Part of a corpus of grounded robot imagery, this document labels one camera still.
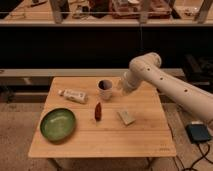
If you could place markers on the white tube bottle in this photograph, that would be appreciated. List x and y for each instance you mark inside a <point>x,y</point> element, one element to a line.
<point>73,95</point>

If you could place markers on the white sponge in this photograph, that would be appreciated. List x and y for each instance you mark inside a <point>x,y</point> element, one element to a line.
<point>126,117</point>

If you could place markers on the white cup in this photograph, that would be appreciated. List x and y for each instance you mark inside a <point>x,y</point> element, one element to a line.
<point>105,89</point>

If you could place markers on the black foot pedal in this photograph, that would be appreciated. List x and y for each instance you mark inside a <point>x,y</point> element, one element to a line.
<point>198,133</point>

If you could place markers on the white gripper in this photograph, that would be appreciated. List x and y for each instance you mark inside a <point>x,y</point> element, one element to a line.
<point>128,83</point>

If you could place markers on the wooden table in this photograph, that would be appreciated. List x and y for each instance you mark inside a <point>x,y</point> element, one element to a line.
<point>148,136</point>

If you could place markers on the green bowl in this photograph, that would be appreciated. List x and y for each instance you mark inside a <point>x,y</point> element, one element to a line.
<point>58,124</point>

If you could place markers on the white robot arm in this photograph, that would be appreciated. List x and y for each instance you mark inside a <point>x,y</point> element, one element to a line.
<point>147,68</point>

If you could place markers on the wooden shelf with clutter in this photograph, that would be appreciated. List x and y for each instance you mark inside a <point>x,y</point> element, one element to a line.
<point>107,13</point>

